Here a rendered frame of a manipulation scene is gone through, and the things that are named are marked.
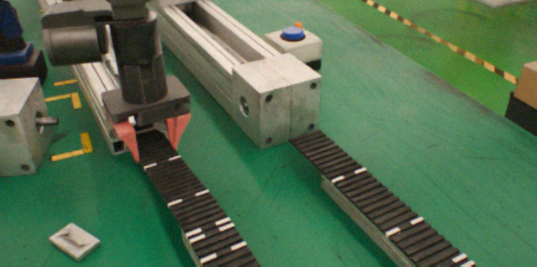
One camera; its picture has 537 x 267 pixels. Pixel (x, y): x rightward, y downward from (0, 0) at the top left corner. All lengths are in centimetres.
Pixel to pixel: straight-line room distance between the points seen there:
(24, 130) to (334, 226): 41
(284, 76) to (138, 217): 27
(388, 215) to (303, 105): 22
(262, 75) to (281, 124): 7
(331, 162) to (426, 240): 16
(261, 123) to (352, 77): 28
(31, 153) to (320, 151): 38
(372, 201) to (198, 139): 29
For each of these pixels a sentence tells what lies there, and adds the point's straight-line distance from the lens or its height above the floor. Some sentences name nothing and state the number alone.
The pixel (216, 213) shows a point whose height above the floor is 81.
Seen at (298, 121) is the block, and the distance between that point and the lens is 72.
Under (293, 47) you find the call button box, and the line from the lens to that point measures 88.
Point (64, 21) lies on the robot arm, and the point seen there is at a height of 99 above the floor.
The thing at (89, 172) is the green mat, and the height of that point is 78.
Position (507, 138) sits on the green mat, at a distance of 82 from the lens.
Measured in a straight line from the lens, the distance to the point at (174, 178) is 64.
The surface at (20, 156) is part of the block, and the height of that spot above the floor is 81.
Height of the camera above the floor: 120
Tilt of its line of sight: 33 degrees down
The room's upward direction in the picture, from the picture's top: straight up
